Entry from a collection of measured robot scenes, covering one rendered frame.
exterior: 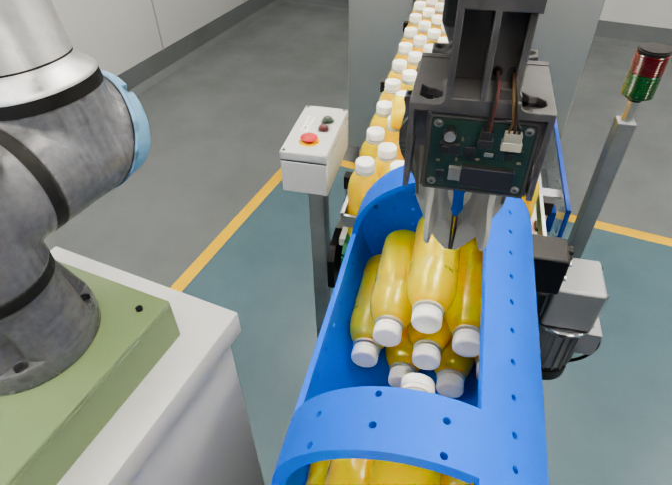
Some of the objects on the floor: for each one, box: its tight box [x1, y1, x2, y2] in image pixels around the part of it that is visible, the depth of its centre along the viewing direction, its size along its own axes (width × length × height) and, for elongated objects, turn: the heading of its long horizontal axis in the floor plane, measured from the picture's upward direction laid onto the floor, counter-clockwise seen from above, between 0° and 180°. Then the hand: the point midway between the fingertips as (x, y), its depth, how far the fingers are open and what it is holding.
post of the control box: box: [308, 193, 331, 339], centre depth 151 cm, size 4×4×100 cm
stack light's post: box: [568, 116, 637, 259], centre depth 148 cm, size 4×4×110 cm
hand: (452, 228), depth 39 cm, fingers closed
